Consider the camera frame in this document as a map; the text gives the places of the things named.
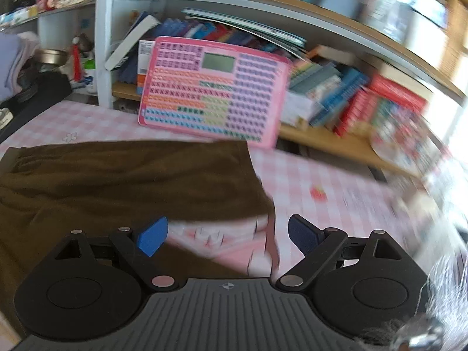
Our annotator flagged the brown garment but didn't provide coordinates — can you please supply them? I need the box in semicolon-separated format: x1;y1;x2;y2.
1;140;274;333

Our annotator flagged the pink checkered table mat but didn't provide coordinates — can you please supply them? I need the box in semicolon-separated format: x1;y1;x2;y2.
1;101;430;276

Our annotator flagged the clear bag of candies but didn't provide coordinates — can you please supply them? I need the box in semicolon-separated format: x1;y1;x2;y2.
370;113;443;177

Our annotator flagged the row of red dictionaries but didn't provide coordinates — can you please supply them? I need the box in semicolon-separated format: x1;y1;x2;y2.
333;74;428;138

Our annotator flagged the white small box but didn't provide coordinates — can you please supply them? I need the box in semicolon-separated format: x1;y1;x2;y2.
280;91;315;129

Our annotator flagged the stack of blue books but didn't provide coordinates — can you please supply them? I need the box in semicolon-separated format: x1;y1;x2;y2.
288;62;369;127

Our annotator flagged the pink learning tablet board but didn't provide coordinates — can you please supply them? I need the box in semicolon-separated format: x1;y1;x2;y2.
138;37;291;148

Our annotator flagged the white wooden bookshelf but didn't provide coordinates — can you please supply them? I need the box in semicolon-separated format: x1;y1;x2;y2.
93;0;468;180

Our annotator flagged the red tassel ornament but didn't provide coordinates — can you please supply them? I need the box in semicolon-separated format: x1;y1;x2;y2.
71;37;82;82

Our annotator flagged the metal round tin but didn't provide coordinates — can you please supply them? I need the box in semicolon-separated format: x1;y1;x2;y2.
33;48;68;67

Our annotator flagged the lavender cloth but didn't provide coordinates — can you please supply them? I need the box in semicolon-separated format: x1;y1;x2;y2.
0;32;40;102

